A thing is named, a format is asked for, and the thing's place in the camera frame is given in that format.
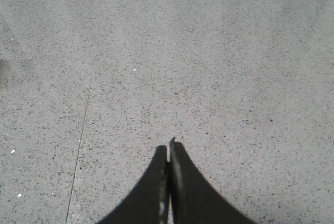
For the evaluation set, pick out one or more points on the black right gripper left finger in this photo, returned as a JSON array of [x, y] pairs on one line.
[[147, 202]]

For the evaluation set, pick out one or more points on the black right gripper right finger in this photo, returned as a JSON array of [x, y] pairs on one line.
[[194, 200]]

